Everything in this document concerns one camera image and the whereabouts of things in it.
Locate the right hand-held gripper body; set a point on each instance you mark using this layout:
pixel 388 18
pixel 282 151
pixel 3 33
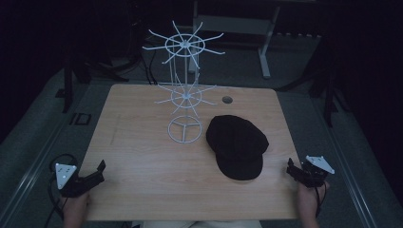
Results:
pixel 315 172

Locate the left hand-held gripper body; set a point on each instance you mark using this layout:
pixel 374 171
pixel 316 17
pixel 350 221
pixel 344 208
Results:
pixel 71 185

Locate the black cap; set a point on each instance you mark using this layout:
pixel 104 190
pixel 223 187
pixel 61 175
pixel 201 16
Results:
pixel 236 145

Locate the person's left hand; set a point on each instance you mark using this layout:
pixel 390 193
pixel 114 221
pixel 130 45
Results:
pixel 76 204

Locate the person's right hand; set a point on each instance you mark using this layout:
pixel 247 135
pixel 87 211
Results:
pixel 309 198

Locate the black floor socket box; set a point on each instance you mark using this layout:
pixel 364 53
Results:
pixel 80 118

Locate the black metal stand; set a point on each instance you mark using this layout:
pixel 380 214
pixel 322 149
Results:
pixel 68 85
pixel 328 95

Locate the white metal desk frame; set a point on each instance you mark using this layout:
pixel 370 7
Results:
pixel 266 38

